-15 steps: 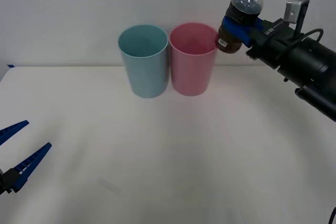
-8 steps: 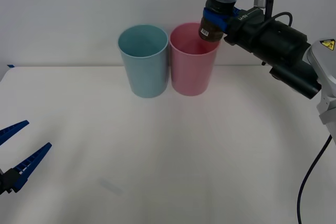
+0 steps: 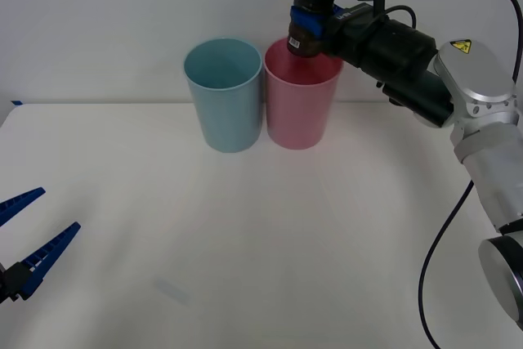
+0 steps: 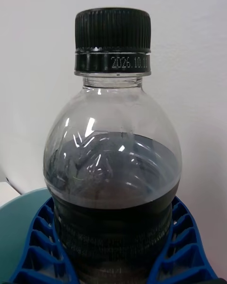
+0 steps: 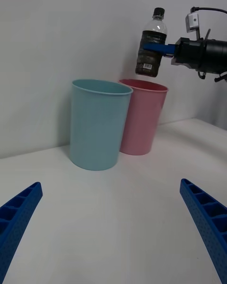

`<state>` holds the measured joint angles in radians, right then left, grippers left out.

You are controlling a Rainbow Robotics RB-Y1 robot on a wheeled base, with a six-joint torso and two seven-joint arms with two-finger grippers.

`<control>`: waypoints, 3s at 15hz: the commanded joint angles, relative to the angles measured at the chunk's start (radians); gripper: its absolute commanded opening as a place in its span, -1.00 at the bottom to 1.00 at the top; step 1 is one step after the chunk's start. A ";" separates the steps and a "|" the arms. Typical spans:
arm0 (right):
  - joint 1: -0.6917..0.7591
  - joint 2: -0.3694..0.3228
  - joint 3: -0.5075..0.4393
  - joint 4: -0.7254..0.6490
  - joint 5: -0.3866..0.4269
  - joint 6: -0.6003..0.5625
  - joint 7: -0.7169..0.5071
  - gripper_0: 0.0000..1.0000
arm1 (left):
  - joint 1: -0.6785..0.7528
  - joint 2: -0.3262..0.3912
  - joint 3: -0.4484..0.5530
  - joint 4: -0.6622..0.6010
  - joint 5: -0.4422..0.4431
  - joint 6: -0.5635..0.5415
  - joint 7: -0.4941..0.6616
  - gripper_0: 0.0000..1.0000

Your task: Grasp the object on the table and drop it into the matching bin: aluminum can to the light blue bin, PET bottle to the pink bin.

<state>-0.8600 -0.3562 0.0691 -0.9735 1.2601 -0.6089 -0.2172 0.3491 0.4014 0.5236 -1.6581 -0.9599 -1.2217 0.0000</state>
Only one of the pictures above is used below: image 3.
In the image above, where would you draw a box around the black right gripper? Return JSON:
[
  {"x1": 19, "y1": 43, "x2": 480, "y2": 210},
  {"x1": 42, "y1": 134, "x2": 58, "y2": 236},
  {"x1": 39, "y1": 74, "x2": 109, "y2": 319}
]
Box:
[{"x1": 288, "y1": 2, "x2": 389, "y2": 67}]

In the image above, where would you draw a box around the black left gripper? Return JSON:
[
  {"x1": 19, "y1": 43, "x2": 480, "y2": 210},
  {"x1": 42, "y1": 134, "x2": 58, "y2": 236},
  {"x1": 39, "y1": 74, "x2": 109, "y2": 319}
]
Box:
[{"x1": 0, "y1": 187, "x2": 82, "y2": 305}]

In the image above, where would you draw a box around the pink plastic bin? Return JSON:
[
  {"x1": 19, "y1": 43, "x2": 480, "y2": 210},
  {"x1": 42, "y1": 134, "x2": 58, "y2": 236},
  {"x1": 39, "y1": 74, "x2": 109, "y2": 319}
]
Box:
[{"x1": 263, "y1": 37, "x2": 343, "y2": 150}]

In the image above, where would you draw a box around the pale blue plastic bin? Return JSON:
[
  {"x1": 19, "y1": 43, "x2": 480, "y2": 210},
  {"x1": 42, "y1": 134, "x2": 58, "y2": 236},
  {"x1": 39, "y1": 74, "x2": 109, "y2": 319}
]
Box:
[{"x1": 182, "y1": 37, "x2": 263, "y2": 154}]

